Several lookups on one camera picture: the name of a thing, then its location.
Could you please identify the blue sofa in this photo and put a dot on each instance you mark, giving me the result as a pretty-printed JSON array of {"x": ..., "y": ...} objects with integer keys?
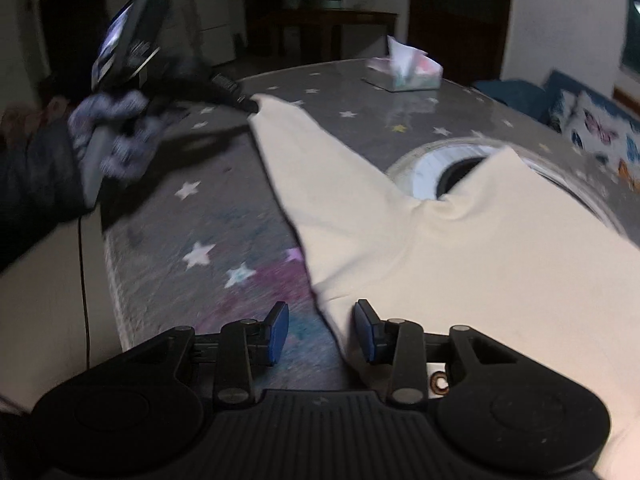
[{"x": 515, "y": 97}]

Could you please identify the cream garment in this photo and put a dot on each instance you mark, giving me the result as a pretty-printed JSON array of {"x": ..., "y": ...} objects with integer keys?
[{"x": 450, "y": 260}]

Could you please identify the dark wooden door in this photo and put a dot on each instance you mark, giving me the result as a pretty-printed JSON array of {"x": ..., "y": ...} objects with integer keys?
[{"x": 457, "y": 15}]

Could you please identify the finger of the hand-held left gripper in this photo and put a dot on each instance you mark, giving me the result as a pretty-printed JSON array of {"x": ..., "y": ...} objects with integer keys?
[{"x": 220, "y": 85}]

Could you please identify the tissue box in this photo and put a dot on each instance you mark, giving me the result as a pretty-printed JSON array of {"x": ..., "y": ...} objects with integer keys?
[{"x": 410, "y": 72}]

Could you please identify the person's left hand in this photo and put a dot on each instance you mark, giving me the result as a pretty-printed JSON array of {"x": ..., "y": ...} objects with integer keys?
[{"x": 127, "y": 130}]

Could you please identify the dark wooden table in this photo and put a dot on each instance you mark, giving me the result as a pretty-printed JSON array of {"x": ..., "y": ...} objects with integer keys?
[{"x": 330, "y": 20}]

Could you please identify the butterfly print cushion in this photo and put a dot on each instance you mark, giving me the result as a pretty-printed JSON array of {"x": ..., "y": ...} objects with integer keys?
[{"x": 605, "y": 130}]

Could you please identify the grey star-print tablecloth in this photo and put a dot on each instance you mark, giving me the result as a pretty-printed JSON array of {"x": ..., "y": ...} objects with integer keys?
[{"x": 210, "y": 220}]

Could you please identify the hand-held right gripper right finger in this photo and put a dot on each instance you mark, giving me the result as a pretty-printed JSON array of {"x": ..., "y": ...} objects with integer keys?
[{"x": 364, "y": 332}]

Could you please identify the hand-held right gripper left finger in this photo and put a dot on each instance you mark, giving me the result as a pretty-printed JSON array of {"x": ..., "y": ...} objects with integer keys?
[{"x": 278, "y": 332}]

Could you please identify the white cabinet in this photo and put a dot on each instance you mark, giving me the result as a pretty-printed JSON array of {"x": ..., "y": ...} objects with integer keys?
[{"x": 215, "y": 15}]

